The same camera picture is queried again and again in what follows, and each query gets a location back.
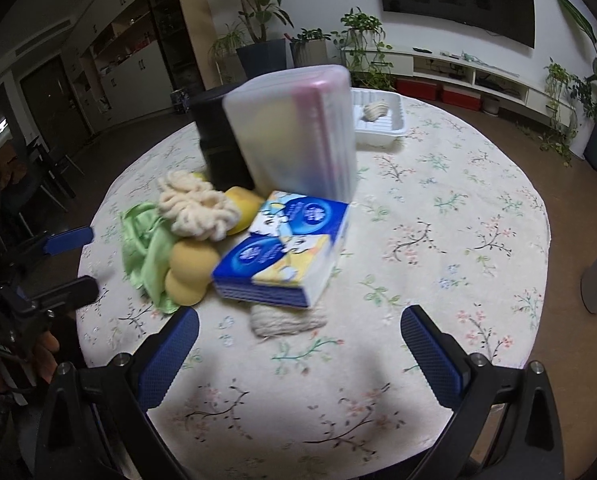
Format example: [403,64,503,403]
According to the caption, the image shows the plant in grey pot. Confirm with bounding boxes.
[290,27,332,69]

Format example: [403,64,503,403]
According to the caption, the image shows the trailing green plant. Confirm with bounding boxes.
[332,7,395,92]

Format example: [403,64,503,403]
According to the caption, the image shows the cream chenille cloth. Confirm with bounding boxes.
[157,170,238,242]

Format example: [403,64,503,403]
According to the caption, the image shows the wall television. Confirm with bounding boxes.
[377,0,537,50]

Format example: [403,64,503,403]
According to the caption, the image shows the yellow sponge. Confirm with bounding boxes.
[225,186,265,236]

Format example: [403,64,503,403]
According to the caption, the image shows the white television cabinet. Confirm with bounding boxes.
[342,44,579,117]

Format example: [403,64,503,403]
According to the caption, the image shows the person's left hand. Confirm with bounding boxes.
[0,331,62,392]

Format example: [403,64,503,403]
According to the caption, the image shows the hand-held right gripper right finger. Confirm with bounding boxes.
[399,304,565,480]

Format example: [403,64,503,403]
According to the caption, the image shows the translucent plastic storage box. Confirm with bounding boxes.
[222,64,357,202]

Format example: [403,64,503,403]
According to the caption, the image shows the blue tissue pack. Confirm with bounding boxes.
[247,190,351,261]
[212,234,331,309]

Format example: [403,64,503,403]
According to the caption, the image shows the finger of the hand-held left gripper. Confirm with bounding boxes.
[0,226,94,273]
[26,276,100,312]

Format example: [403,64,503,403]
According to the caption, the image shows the black container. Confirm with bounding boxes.
[185,86,255,192]

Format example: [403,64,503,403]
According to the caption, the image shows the white plastic tray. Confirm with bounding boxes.
[349,87,407,147]

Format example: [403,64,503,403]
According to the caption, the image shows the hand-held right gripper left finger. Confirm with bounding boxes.
[33,306,202,480]

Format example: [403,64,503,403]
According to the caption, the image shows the beige woven cloth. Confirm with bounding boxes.
[250,304,330,339]

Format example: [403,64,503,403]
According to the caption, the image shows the red storage box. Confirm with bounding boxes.
[395,78,439,101]
[440,83,483,111]

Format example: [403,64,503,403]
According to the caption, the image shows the dark dining chair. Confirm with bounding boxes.
[24,139,80,202]

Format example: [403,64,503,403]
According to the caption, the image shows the small trailing vine plant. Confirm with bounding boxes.
[541,57,587,167]

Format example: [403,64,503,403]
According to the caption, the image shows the large plant in dark pot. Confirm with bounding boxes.
[202,0,295,80]

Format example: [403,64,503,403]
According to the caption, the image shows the white wall cabinets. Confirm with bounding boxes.
[76,9,175,129]

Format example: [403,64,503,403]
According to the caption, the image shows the tan peanut-shaped sponge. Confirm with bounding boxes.
[165,239,222,307]

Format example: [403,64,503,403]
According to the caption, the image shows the small beige knit cloth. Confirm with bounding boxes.
[359,101,390,122]

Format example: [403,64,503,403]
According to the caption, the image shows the dark door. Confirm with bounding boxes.
[18,54,95,147]

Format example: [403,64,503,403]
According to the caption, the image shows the green cloth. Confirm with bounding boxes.
[120,202,180,315]

